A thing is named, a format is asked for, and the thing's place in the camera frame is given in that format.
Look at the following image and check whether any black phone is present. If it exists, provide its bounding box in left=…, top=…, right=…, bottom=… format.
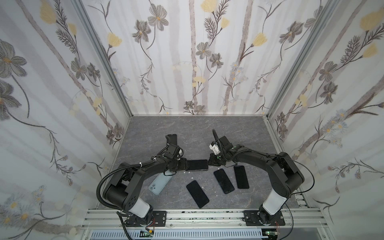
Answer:
left=186, top=160, right=209, bottom=172
left=214, top=169, right=235, bottom=194
left=186, top=181, right=210, bottom=209
left=234, top=165, right=250, bottom=189

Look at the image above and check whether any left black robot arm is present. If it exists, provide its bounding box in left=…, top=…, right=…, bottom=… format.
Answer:
left=96, top=144, right=187, bottom=225

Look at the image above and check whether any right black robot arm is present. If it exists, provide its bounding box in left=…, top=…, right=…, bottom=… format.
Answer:
left=209, top=135, right=305, bottom=225

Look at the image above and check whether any light blue phone case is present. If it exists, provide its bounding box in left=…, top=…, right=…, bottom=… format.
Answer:
left=149, top=171, right=173, bottom=196

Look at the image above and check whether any black phone case upright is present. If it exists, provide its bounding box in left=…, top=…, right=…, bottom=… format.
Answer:
left=166, top=134, right=178, bottom=146

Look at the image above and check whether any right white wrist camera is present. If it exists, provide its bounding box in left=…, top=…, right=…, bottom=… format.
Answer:
left=209, top=143, right=221, bottom=156

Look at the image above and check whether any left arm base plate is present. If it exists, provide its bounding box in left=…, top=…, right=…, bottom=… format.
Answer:
left=123, top=211, right=167, bottom=228

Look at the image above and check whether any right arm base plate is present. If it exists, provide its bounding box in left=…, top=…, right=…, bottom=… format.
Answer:
left=243, top=210, right=286, bottom=227

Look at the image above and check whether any white slotted cable duct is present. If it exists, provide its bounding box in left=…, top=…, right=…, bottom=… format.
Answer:
left=88, top=229, right=268, bottom=240

